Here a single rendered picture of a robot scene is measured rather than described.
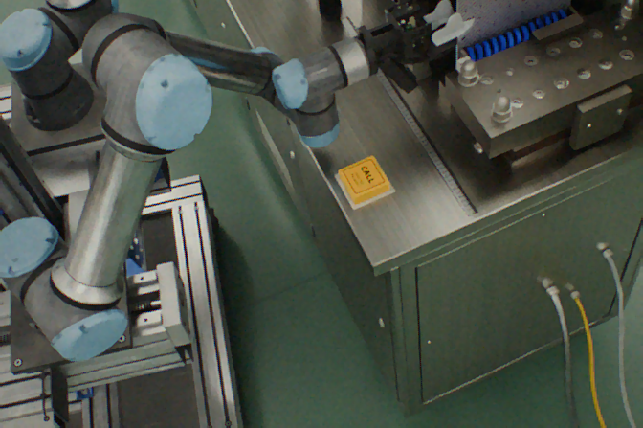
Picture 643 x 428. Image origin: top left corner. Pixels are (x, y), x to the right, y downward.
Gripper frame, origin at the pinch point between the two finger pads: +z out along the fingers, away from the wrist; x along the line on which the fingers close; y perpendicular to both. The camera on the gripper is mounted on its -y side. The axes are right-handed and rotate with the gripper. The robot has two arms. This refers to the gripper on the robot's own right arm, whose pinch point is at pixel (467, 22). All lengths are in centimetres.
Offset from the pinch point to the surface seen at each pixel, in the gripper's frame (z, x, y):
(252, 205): -39, 57, -109
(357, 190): -28.2, -12.1, -16.6
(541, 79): 7.3, -13.1, -6.0
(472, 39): 1.0, -0.3, -4.6
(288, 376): -50, 1, -109
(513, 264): -3, -26, -43
